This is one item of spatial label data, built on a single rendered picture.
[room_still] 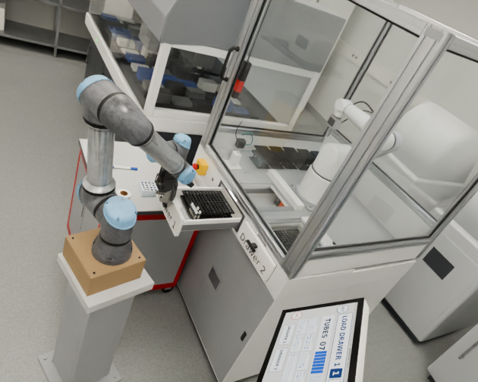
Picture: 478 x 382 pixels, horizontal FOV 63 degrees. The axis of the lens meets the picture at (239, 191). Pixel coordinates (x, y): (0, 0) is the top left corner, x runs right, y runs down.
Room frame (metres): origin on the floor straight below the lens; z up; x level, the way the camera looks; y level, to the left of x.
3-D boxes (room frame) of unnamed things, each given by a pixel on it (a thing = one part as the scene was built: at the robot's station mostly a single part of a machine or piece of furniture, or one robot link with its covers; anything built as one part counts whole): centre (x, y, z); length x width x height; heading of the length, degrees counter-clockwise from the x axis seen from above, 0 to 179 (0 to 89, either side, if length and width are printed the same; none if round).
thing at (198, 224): (1.60, 0.11, 0.86); 0.40 x 0.26 x 0.06; 131
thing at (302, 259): (1.96, -0.37, 1.47); 1.02 x 0.95 x 1.04; 41
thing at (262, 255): (1.43, -0.18, 0.87); 0.29 x 0.02 x 0.11; 41
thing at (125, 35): (3.18, 0.89, 1.13); 1.78 x 1.14 x 0.45; 41
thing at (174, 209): (1.46, 0.27, 0.87); 0.29 x 0.02 x 0.11; 41
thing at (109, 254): (1.07, 0.35, 0.91); 0.15 x 0.15 x 0.10
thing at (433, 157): (1.59, -0.69, 1.52); 0.87 x 0.01 x 0.86; 131
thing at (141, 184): (1.65, 0.42, 0.78); 0.12 x 0.08 x 0.04; 129
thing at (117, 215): (1.07, 0.36, 1.03); 0.13 x 0.12 x 0.14; 60
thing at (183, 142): (1.42, 0.30, 1.20); 0.09 x 0.08 x 0.11; 150
